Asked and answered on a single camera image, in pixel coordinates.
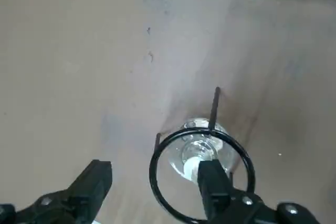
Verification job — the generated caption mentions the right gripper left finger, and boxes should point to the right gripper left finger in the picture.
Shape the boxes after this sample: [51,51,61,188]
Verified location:
[0,159,113,224]

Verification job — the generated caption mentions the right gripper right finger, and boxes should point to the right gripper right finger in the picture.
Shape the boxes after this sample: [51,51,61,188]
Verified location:
[198,158,320,224]

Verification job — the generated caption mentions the black ring tripod stand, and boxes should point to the black ring tripod stand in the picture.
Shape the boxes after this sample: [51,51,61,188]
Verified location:
[149,87,256,222]

